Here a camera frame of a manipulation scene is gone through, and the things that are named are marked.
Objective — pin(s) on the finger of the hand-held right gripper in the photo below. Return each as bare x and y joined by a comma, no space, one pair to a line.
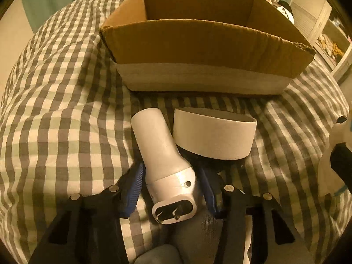
342,119
342,161

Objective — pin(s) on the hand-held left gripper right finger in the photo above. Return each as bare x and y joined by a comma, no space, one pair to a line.
209,195

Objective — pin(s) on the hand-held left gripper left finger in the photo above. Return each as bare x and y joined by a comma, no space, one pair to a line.
134,189

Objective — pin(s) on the white hair dryer body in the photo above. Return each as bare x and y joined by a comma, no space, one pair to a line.
162,154

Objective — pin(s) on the white round container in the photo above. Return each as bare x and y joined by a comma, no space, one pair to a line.
214,137

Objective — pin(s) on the cardboard box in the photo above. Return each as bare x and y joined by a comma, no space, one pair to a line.
209,49

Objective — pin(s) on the grey pad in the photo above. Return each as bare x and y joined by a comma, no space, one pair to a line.
156,255

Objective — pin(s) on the white shelf unit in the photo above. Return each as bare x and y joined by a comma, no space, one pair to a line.
327,33

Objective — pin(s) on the grey white checkered blanket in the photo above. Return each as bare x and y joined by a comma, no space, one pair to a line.
60,110

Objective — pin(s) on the dark cloth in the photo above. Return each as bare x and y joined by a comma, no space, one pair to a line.
286,8

